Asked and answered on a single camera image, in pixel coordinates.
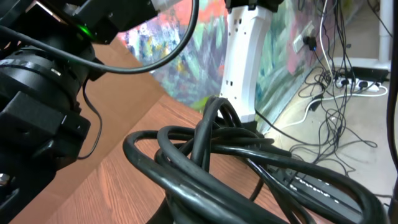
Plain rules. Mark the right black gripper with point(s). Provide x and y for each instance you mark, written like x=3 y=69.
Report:
x=36 y=141

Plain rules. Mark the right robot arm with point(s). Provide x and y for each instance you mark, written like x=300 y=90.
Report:
x=47 y=58

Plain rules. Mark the colourful painted backdrop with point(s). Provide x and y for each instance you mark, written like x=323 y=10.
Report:
x=197 y=72

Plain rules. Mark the white power strip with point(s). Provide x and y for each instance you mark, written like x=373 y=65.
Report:
x=358 y=85

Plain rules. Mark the white table leg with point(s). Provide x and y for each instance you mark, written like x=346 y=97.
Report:
x=369 y=35

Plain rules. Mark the white wall socket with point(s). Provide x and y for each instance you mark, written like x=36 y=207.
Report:
x=298 y=42

